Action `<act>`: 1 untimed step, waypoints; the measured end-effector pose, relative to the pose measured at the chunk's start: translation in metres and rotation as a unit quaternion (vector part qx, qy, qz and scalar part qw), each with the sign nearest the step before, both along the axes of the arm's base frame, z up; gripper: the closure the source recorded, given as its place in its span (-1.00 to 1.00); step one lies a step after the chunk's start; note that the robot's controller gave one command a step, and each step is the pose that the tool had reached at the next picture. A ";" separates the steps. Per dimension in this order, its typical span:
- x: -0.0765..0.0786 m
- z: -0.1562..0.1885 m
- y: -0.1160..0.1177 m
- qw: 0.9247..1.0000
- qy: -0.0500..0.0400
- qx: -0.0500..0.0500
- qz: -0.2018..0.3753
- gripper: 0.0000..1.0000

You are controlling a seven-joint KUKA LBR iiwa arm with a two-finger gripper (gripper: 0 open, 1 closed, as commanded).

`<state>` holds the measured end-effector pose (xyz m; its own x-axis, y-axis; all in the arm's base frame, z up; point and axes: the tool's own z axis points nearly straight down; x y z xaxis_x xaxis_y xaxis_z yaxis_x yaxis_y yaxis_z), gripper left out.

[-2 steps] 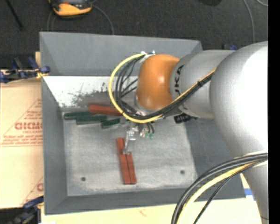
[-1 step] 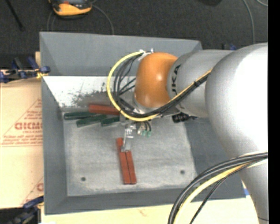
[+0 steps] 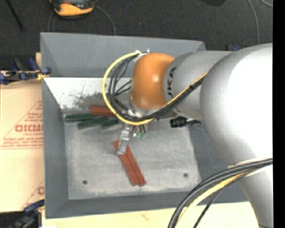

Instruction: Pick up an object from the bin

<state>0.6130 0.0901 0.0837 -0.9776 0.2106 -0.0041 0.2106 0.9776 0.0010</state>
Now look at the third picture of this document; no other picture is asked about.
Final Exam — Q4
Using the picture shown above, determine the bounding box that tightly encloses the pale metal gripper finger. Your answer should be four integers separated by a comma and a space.
116, 126, 132, 156

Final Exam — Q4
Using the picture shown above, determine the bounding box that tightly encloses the dark green flat block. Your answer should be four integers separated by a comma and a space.
101, 118, 121, 130
65, 114, 96, 123
77, 116, 110, 131

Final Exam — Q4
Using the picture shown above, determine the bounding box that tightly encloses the red-brown flat block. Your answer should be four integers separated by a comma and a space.
112, 140, 140, 187
90, 106, 117, 117
124, 145, 147, 187

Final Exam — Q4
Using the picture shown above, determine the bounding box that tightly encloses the grey metal bin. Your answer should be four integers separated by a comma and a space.
39, 32, 248, 219

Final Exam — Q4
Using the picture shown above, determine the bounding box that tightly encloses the brown cardboard board red print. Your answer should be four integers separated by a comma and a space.
0, 79, 45, 214

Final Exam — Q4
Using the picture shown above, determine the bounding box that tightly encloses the black cylinder on white bracket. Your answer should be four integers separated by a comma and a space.
170, 117, 201, 128

